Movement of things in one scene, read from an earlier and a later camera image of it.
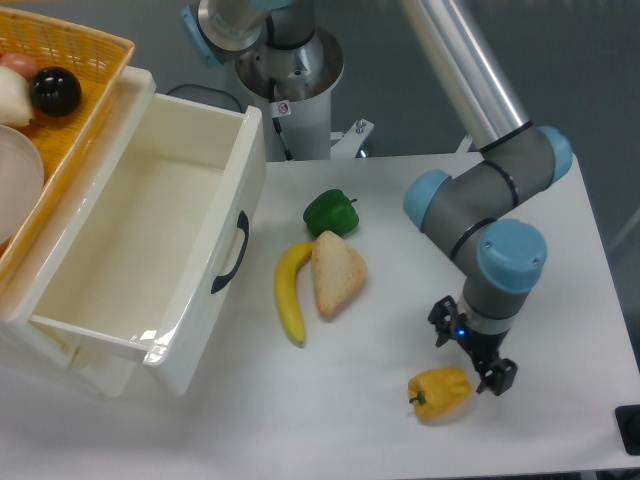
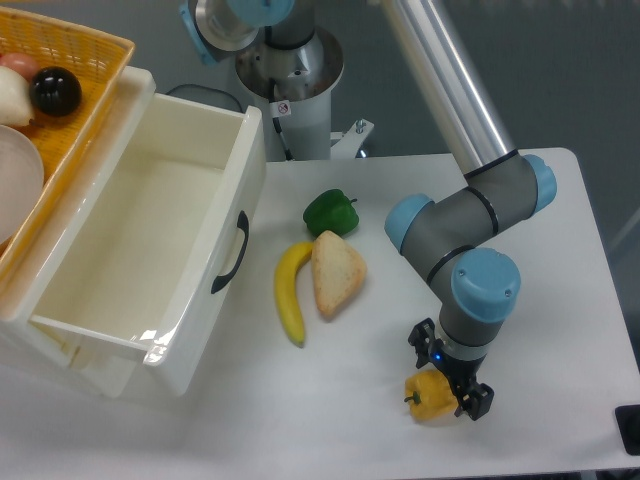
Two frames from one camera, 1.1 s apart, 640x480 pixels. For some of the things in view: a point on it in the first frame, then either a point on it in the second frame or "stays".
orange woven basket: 96,60 stays
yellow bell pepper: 439,392 stays
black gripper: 481,347 -> 461,372
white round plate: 22,180 stays
